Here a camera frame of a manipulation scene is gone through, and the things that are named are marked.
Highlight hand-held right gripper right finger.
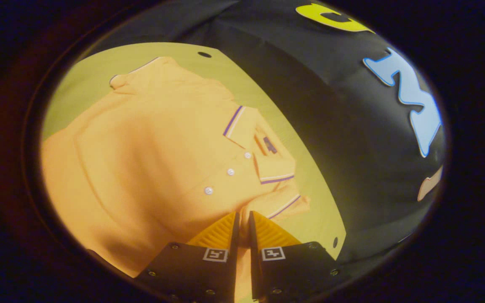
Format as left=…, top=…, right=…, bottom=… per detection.
left=248, top=210, right=344, bottom=303

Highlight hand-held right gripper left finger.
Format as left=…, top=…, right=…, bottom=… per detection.
left=135, top=211, right=240, bottom=303

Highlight orange T-shirt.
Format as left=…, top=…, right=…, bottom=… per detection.
left=40, top=56, right=311, bottom=303

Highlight black backdrop cloth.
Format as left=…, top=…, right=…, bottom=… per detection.
left=87, top=0, right=447, bottom=265

